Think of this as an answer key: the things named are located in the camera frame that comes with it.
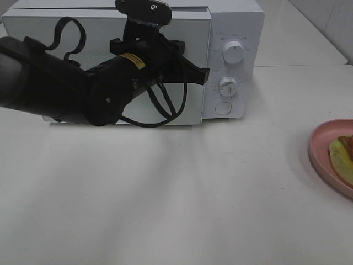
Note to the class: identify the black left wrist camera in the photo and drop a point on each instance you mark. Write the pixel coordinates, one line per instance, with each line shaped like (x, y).
(144, 18)

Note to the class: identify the sandwich with lettuce and cheese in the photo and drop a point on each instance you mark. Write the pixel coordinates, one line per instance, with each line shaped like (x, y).
(340, 151)

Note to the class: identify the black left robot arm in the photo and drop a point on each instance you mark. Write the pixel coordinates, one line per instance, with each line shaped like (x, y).
(33, 81)

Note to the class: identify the pink round plate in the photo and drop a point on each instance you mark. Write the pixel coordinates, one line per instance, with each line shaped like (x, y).
(318, 149)

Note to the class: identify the white timer knob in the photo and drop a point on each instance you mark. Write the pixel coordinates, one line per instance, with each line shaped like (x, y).
(228, 86)

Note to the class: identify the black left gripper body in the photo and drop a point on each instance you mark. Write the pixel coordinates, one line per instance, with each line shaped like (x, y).
(145, 62)

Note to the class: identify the white microwave oven body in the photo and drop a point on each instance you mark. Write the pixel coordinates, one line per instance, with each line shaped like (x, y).
(230, 20)

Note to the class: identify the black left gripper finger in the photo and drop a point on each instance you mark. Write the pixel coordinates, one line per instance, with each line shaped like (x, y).
(184, 70)
(118, 46)

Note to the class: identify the upper white power knob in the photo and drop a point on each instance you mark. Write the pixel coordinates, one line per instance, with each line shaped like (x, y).
(233, 52)

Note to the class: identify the round white door button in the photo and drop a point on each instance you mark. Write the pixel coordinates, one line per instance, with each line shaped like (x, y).
(223, 108)

